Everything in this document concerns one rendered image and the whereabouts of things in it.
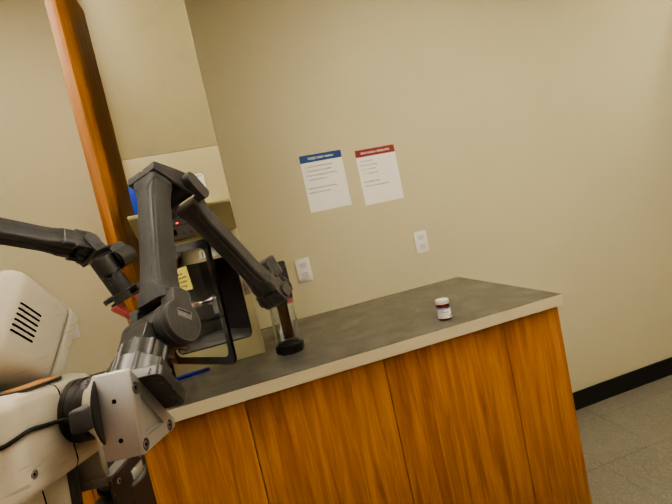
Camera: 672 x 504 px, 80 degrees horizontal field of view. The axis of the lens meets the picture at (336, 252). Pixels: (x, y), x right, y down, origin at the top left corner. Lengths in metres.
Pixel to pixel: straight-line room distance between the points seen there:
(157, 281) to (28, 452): 0.29
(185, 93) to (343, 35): 0.94
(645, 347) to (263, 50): 2.75
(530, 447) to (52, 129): 2.26
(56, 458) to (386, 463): 1.05
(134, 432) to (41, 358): 0.18
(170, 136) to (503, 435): 1.56
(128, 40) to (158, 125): 0.29
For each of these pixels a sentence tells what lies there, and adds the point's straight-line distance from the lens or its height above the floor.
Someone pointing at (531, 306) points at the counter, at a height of 0.93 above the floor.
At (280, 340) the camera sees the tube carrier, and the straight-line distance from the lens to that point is 1.43.
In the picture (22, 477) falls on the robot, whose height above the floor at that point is 1.15.
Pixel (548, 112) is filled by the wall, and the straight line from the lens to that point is 2.63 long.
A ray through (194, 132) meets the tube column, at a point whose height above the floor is 1.77.
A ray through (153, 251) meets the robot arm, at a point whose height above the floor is 1.37.
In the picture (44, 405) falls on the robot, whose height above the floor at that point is 1.21.
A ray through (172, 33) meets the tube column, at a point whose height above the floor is 2.11.
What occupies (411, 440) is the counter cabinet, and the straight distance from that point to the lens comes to 1.48.
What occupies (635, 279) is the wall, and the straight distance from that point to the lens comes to 2.99.
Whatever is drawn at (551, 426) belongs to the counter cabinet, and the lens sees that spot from 1.76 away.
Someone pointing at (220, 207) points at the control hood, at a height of 1.48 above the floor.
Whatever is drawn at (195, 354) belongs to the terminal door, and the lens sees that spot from 1.44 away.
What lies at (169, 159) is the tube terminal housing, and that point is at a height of 1.69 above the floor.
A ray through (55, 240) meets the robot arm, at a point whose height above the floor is 1.46.
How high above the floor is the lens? 1.36
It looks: 4 degrees down
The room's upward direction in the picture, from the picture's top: 12 degrees counter-clockwise
